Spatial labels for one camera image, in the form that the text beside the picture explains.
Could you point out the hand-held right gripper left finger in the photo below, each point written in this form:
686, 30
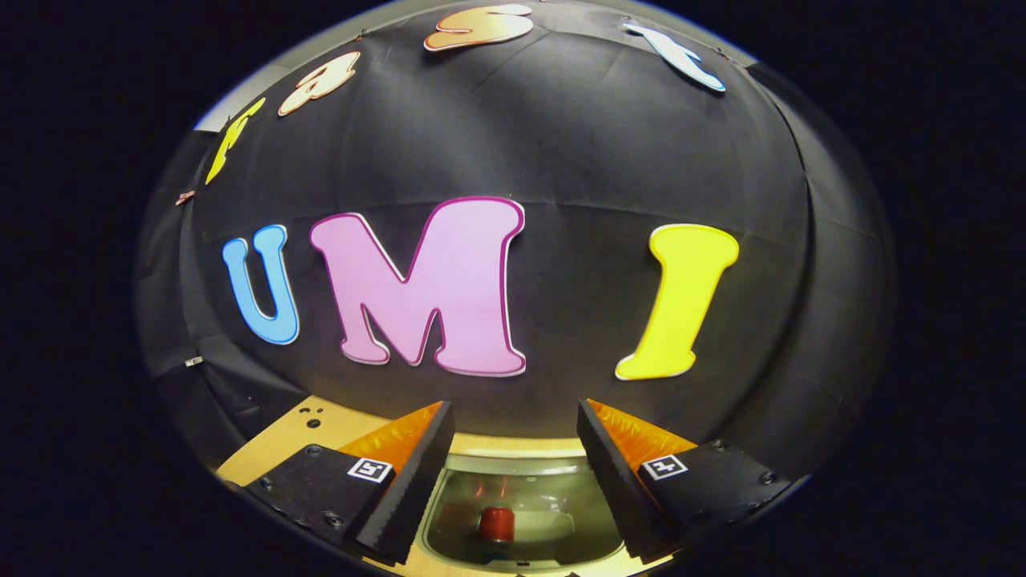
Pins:
421, 473

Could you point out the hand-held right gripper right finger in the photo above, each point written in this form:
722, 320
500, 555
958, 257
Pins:
609, 473

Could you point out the cream desktop garbage bin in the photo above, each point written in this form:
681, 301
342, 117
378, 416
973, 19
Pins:
529, 467

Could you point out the orange pop can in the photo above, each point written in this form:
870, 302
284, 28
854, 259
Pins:
497, 525

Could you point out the wooden desktop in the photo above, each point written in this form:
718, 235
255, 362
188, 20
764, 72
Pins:
272, 453

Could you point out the black backdrop cloth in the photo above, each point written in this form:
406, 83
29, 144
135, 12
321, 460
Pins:
577, 144

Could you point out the copper metal clip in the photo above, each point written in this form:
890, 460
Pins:
185, 196

